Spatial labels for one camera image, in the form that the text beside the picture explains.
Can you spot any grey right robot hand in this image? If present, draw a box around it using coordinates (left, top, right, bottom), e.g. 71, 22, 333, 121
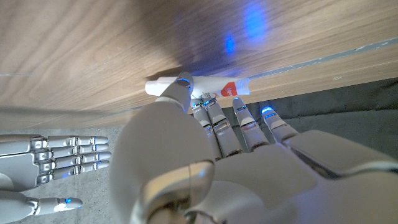
0, 134, 112, 224

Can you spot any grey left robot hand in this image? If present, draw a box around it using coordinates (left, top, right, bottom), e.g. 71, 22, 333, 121
110, 72, 398, 224

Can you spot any white red toothpaste tube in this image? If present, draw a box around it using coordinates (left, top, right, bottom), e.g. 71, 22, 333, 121
144, 76, 251, 100

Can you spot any grey tape outline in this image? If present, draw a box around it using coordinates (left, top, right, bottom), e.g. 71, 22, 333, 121
248, 37, 398, 80

